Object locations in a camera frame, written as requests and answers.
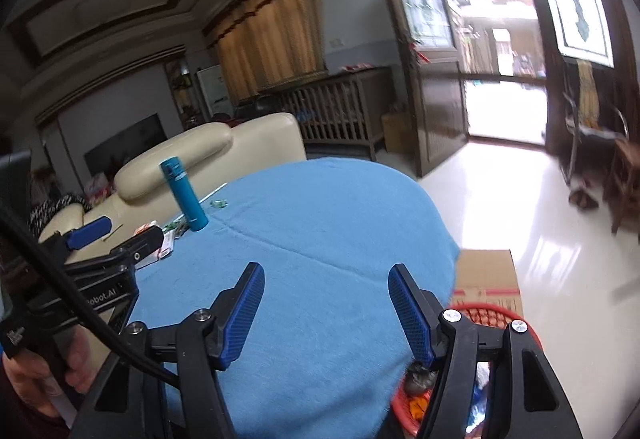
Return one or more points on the person's left forearm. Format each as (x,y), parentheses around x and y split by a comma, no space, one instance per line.
(20,426)

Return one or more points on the long white stick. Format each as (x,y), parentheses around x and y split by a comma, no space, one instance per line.
(214,192)

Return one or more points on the brown cardboard box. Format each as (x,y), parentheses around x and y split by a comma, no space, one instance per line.
(399,133)

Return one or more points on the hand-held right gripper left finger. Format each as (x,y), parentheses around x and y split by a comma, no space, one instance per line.
(245,309)

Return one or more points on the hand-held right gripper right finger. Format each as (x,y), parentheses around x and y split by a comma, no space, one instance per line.
(410,314)

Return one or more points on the black television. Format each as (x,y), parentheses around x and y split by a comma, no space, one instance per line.
(125,146)

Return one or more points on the pair of slippers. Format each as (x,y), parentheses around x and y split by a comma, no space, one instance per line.
(583,198)

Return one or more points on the display shelf cabinet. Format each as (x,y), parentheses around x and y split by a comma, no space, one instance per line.
(182,94)

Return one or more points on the green candy wrapper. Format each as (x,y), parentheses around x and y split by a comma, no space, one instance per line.
(176,225)
(219,204)

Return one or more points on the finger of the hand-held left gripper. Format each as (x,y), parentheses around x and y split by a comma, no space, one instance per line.
(90,232)
(142,241)

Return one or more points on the beige curtain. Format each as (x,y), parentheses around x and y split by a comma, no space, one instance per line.
(270,29)

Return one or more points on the striped towel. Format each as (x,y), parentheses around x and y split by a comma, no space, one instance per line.
(587,89)

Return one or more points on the metal chair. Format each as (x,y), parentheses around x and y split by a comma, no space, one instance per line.
(575,144)

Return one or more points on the white standing air conditioner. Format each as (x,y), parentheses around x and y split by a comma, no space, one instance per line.
(214,91)

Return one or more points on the flat cardboard box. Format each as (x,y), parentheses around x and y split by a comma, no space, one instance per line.
(487,274)

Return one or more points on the dark framed glass door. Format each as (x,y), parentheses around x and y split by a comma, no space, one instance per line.
(435,94)

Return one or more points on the blue tablecloth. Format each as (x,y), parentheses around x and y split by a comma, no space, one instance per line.
(310,229)

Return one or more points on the wooden crib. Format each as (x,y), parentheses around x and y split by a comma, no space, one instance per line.
(335,109)

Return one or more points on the cream leather sofa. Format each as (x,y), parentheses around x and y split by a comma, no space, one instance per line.
(250,139)

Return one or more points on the white plastic bag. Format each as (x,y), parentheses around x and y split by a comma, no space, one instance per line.
(482,375)

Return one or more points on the pink cloth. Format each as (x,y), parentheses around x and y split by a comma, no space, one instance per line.
(357,67)

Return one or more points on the wooden stool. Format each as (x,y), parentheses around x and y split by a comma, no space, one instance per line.
(625,184)

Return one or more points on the black white floral cloth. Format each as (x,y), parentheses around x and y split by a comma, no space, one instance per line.
(50,211)

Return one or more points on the orange white carton box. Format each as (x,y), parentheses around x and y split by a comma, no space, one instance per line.
(150,259)

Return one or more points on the red mesh basket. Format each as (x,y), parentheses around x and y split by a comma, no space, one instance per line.
(482,314)

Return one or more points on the teal thermos bottle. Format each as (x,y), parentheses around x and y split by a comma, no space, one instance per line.
(184,196)

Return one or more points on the person's left hand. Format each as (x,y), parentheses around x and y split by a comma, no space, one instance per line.
(82,361)

